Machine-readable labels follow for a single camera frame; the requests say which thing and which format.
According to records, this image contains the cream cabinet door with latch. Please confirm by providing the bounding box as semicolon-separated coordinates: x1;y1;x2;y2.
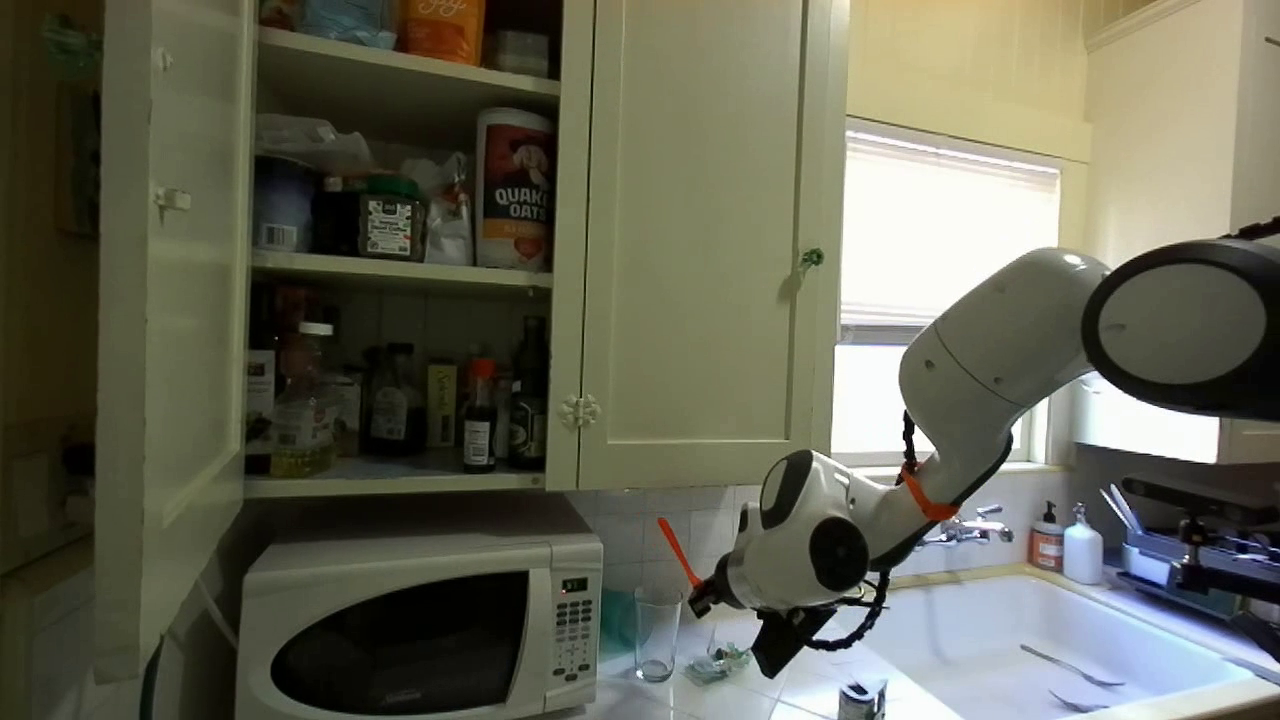
92;0;259;687

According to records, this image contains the metal spoon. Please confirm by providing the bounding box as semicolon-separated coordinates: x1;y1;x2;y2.
1015;639;1133;692
1044;681;1112;716

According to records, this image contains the small round black-white object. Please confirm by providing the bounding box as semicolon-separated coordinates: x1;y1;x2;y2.
836;674;891;720

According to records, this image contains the dark glass jar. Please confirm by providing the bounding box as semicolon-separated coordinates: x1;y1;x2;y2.
359;341;428;461

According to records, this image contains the Quaker oats canister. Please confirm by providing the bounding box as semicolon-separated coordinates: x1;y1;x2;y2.
471;103;560;275

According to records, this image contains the white cap bottle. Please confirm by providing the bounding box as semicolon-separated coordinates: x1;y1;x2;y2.
268;317;344;483

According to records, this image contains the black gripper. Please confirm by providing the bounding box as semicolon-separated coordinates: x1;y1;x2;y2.
682;562;752;629

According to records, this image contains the yellowish small box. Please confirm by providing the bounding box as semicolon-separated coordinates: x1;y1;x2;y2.
425;358;463;461

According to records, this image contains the red cap sauce bottle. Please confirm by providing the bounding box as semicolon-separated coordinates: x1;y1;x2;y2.
458;350;503;475

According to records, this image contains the brown soap bottle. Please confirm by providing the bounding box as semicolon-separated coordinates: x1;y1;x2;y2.
1023;496;1068;579

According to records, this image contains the dark tin can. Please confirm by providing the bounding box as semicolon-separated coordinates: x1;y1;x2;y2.
484;24;560;85

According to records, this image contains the tall dark bottle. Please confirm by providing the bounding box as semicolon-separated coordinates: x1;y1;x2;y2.
499;313;551;475

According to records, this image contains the green lid jar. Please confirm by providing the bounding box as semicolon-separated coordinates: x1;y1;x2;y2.
352;173;431;262

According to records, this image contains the white cabinet door latch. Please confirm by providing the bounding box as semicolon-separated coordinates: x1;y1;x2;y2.
149;185;199;222

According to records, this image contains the blue food packet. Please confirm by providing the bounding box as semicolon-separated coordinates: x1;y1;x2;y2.
298;0;403;51

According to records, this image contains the dark dish rack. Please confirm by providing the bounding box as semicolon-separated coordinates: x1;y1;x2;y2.
1096;475;1280;607

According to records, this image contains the plastic spice bag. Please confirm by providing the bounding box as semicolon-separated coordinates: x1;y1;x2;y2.
419;148;481;266

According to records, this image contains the clear plastic bag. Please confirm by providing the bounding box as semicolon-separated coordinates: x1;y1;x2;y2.
254;107;378;181

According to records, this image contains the white and blue tub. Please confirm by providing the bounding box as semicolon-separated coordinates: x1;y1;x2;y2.
247;150;322;261

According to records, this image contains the white label carton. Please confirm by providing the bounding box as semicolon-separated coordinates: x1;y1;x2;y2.
241;344;280;480

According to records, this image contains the white kitchen sink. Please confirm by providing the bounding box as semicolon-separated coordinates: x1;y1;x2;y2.
784;562;1280;720

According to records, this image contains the white window blind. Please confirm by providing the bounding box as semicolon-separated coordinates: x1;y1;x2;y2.
836;124;1068;341

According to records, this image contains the cream window frame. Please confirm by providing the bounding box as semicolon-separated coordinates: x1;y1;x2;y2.
826;111;1074;487

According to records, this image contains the small dark jar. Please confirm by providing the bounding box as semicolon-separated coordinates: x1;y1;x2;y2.
307;174;369;261

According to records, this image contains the orange food package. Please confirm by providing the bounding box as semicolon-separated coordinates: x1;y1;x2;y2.
398;0;494;69

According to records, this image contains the clear drinking glass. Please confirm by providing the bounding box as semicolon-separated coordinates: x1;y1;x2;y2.
627;593;690;687

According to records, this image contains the white soap bottle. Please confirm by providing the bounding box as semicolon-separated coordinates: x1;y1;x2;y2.
1061;500;1112;589

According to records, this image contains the cream cabinet door green knob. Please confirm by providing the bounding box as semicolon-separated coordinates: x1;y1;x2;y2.
574;0;856;496

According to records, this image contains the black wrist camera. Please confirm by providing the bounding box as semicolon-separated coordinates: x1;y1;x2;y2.
748;605;844;684

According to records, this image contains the chrome sink faucet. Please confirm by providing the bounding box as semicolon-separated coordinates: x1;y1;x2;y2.
918;500;1020;554

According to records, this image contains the cream wall cabinet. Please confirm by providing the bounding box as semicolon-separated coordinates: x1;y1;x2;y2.
238;0;856;502

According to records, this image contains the white microwave oven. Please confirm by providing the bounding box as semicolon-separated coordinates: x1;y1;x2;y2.
232;529;608;720

